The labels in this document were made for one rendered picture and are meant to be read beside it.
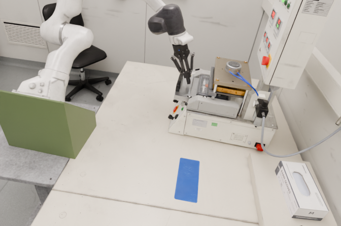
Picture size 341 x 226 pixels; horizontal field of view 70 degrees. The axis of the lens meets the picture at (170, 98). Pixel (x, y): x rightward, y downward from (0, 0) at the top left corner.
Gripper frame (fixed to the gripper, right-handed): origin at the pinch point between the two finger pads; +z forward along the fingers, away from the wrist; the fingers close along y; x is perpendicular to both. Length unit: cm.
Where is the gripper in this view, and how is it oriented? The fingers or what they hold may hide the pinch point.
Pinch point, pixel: (188, 77)
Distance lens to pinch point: 133.4
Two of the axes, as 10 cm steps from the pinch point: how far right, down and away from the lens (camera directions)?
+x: -2.0, 5.6, -8.0
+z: 2.5, 8.2, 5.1
